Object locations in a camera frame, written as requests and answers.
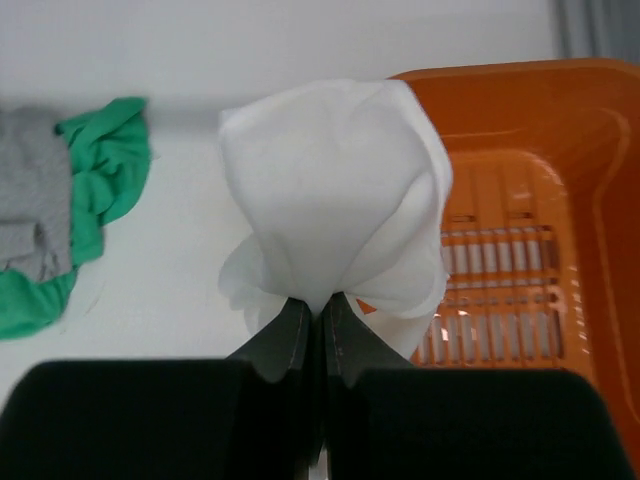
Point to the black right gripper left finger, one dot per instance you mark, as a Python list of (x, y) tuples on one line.
[(280, 347)]

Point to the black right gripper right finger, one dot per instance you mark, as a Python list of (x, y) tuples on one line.
[(351, 348)]

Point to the white tank top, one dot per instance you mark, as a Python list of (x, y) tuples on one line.
[(343, 184)]

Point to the green tank top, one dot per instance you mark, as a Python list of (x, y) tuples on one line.
[(110, 157)]

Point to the grey tank top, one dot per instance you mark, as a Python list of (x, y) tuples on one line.
[(36, 187)]

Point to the orange plastic basket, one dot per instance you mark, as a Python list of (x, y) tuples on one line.
[(530, 369)]

